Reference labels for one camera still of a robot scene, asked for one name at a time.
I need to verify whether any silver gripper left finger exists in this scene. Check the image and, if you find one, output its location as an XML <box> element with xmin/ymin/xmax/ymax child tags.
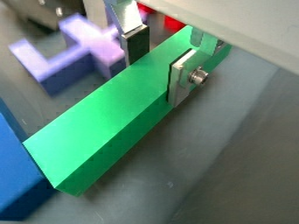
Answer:
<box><xmin>102</xmin><ymin>0</ymin><xmax>149</xmax><ymax>65</ymax></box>

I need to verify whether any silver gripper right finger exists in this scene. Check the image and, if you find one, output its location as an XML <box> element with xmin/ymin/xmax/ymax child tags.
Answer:
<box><xmin>166</xmin><ymin>27</ymin><xmax>224</xmax><ymax>107</ymax></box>

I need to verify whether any purple notched block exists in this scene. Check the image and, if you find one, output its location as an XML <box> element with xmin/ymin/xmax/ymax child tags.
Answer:
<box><xmin>8</xmin><ymin>14</ymin><xmax>126</xmax><ymax>95</ymax></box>

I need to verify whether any red cross-shaped block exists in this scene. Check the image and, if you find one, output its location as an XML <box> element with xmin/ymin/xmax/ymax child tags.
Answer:
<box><xmin>137</xmin><ymin>3</ymin><xmax>185</xmax><ymax>32</ymax></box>

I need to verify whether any green long block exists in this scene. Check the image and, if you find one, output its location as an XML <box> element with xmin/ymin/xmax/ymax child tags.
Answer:
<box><xmin>22</xmin><ymin>24</ymin><xmax>233</xmax><ymax>198</ymax></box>

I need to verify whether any blue long block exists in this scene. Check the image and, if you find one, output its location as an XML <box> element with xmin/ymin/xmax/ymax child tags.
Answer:
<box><xmin>0</xmin><ymin>97</ymin><xmax>56</xmax><ymax>221</ymax></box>

